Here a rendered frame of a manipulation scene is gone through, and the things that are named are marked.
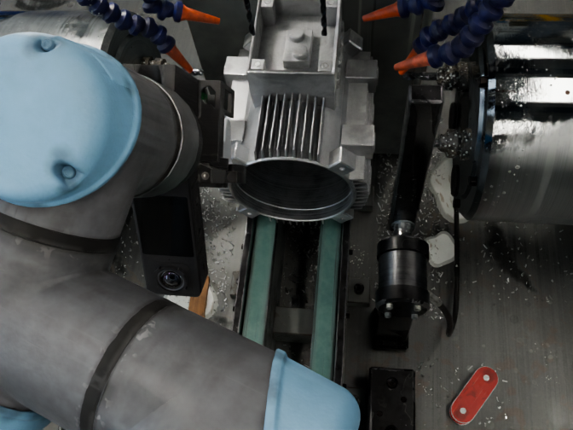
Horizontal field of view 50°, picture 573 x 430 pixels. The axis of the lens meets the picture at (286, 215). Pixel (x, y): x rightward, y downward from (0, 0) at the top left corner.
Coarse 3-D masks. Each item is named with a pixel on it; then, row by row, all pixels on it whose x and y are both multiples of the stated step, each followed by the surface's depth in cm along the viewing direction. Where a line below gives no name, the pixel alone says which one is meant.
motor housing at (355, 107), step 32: (352, 96) 76; (256, 128) 73; (288, 128) 69; (320, 128) 70; (256, 160) 70; (288, 160) 87; (320, 160) 70; (224, 192) 79; (256, 192) 82; (288, 192) 84; (320, 192) 84; (352, 192) 74
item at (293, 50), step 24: (264, 0) 74; (288, 0) 74; (312, 0) 74; (336, 0) 73; (264, 24) 76; (288, 24) 76; (312, 24) 75; (336, 24) 71; (264, 48) 74; (288, 48) 72; (312, 48) 73; (336, 48) 69; (264, 72) 69; (288, 72) 68; (312, 72) 68; (336, 72) 70; (264, 96) 72; (288, 96) 72; (312, 96) 72; (336, 96) 72
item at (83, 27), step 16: (0, 16) 75; (16, 16) 75; (32, 16) 74; (48, 16) 74; (64, 16) 74; (80, 16) 74; (96, 16) 74; (0, 32) 72; (16, 32) 72; (48, 32) 72; (64, 32) 71; (80, 32) 71; (96, 32) 71; (112, 32) 71; (128, 32) 76; (112, 48) 71; (128, 48) 75; (144, 48) 81; (144, 64) 79; (160, 64) 79
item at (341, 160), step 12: (348, 36) 77; (360, 36) 78; (348, 48) 78; (360, 48) 78; (240, 144) 71; (240, 156) 71; (336, 156) 69; (348, 156) 70; (336, 168) 70; (348, 168) 70; (240, 204) 82; (252, 216) 83; (348, 216) 80
